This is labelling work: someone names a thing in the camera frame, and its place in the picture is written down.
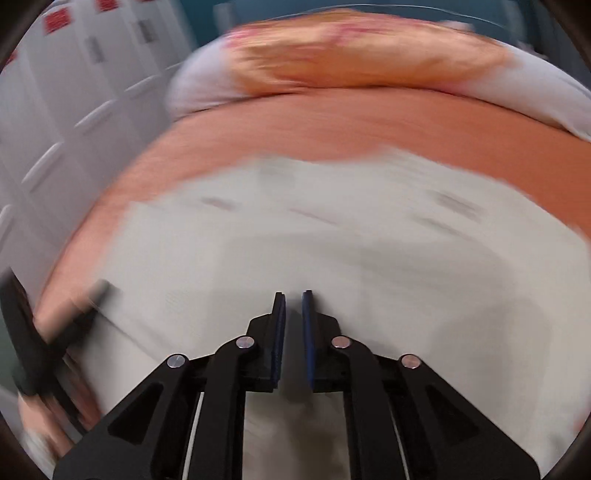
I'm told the white pillow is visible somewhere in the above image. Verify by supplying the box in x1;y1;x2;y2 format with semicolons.
167;45;259;121
443;41;591;140

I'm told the orange satin pillow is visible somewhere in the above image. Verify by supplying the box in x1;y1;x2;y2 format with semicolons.
226;13;514;99

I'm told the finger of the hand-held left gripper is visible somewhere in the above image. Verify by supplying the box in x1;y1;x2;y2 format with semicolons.
44;280;122;354

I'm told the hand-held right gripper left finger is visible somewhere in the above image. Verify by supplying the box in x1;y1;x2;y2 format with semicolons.
53;292;286;480

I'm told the orange bed blanket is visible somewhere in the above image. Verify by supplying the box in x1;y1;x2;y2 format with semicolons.
33;87;591;435

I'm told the white panelled wardrobe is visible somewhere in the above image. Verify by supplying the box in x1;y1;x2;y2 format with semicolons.
0;0;197;296

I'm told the white knit sweater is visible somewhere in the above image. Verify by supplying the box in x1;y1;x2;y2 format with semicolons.
88;152;591;480

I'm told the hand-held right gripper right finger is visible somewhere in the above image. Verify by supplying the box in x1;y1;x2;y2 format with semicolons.
302;290;539;480

